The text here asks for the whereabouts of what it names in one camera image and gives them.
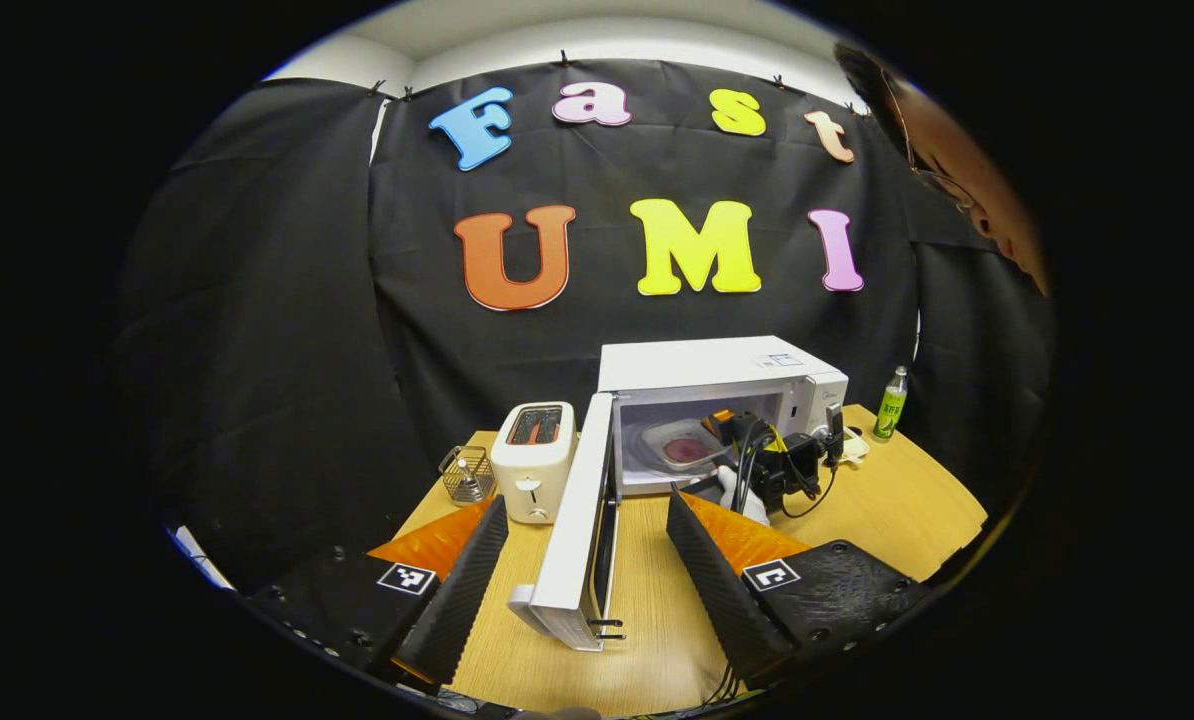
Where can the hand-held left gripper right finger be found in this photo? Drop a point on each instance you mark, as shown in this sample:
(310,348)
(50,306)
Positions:
(717,590)

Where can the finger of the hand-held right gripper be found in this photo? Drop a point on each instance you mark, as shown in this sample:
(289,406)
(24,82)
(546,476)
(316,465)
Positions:
(722,415)

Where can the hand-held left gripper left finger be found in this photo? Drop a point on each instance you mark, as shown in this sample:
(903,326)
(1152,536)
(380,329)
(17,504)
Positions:
(462,600)

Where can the pink meat slice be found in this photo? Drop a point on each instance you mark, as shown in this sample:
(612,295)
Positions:
(687,451)

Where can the white microwave oven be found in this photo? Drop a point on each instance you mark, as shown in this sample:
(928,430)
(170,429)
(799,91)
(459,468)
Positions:
(697,365)

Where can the white square plate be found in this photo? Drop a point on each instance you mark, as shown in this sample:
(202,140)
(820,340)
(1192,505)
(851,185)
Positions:
(657,440)

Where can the white divided dish with beans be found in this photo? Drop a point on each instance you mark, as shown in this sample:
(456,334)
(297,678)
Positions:
(855,448)

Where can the green drink bottle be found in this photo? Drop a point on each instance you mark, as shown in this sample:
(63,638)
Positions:
(891,410)

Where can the white toaster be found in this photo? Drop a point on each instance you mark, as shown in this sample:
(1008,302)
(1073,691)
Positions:
(532,470)

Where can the black backdrop cloth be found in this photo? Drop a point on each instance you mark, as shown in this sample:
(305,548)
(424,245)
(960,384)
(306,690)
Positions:
(307,350)

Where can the person's head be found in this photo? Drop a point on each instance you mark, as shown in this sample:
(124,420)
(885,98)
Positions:
(967,150)

